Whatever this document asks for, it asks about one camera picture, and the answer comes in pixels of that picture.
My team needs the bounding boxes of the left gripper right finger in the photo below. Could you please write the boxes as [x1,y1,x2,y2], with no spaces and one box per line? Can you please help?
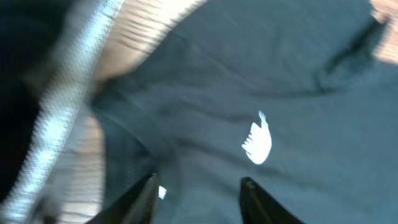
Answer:
[239,177,303,224]

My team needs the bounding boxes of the grey folded shirt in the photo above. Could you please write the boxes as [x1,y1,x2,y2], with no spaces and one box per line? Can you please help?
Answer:
[1,0,123,224]

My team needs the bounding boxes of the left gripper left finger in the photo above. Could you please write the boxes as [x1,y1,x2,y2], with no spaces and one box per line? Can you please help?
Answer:
[86,174,159,224]

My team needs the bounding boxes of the black Nike t-shirt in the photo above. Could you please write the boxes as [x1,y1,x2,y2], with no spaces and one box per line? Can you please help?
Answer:
[93,0,397,223]

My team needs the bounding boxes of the black folded shirt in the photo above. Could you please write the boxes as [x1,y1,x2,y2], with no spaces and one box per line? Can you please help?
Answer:
[1,0,74,200]

